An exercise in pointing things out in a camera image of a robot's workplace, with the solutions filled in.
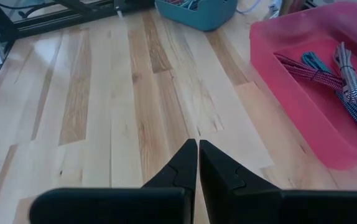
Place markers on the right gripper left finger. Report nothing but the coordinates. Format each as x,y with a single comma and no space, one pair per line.
178,174

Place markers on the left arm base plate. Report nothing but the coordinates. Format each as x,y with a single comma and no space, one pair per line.
135,3

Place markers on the pink plastic tray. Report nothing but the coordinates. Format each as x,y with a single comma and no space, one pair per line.
290,102

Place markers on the teal plastic bin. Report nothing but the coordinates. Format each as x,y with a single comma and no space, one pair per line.
206,18

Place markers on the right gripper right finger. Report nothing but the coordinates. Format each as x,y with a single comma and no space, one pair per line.
222,180

